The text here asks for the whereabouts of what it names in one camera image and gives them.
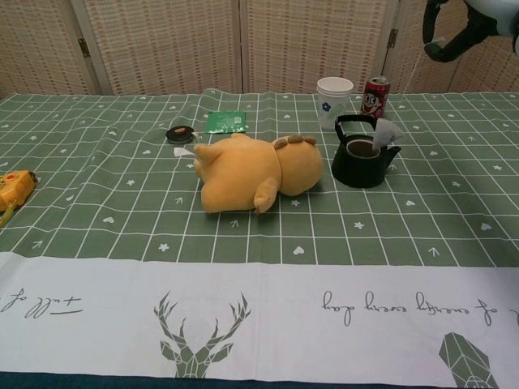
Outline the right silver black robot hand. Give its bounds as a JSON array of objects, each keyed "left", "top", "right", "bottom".
[{"left": 421, "top": 0, "right": 519, "bottom": 64}]

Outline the pyramid tea bag with string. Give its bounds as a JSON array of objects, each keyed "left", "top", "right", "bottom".
[{"left": 373, "top": 118, "right": 405, "bottom": 152}]

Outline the black teapot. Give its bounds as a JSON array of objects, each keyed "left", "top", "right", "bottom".
[{"left": 331, "top": 114, "right": 402, "bottom": 189}]

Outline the green packet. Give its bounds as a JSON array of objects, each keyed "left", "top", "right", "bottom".
[{"left": 204, "top": 111, "right": 249, "bottom": 135}]

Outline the small black round disc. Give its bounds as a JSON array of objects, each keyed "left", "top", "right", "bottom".
[{"left": 165, "top": 126, "right": 199, "bottom": 144}]

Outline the red drink can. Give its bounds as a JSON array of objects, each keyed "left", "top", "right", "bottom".
[{"left": 359, "top": 75, "right": 391, "bottom": 121}]

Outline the white paper cup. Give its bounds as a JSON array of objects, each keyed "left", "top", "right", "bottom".
[{"left": 316, "top": 76, "right": 354, "bottom": 130}]

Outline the yellow plush toy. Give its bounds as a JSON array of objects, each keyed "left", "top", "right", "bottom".
[{"left": 174, "top": 133, "right": 324, "bottom": 215}]

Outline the woven folding screen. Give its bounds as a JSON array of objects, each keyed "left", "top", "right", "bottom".
[{"left": 0, "top": 0, "right": 519, "bottom": 97}]

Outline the green checked tablecloth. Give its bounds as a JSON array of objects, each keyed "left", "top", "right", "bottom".
[{"left": 0, "top": 88, "right": 519, "bottom": 380}]

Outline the yellow tape measure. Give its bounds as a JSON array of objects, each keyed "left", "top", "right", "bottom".
[{"left": 0, "top": 170, "right": 37, "bottom": 226}]

